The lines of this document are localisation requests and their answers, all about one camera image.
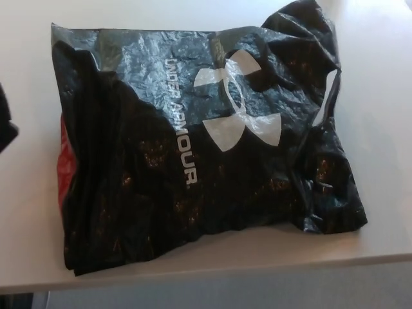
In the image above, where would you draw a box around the black plastic bag white logo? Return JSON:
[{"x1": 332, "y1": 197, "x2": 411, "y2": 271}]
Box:
[{"x1": 51, "y1": 0, "x2": 370, "y2": 277}]

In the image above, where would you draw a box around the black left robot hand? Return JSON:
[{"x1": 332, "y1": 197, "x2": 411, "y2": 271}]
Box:
[{"x1": 0, "y1": 83, "x2": 21, "y2": 153}]

